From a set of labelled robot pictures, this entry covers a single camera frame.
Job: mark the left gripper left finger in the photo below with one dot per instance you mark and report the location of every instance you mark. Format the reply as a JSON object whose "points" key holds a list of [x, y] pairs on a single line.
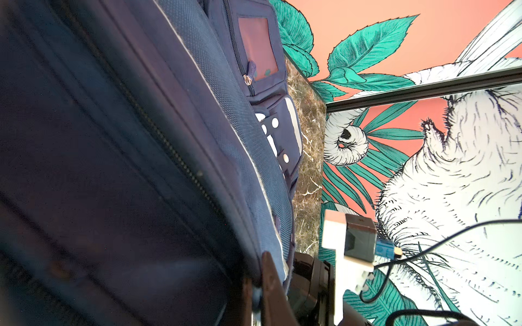
{"points": [[238, 310]]}

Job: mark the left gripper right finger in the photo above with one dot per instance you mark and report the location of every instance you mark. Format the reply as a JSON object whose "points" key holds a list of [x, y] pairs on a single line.
{"points": [[275, 310]]}

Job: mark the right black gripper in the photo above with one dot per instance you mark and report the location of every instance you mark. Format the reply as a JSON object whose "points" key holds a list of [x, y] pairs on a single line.
{"points": [[312, 292]]}

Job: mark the navy blue student backpack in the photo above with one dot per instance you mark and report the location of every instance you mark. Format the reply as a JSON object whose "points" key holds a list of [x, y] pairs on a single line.
{"points": [[139, 182]]}

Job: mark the right black frame post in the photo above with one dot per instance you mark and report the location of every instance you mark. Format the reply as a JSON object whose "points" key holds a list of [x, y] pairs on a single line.
{"points": [[489, 80]]}

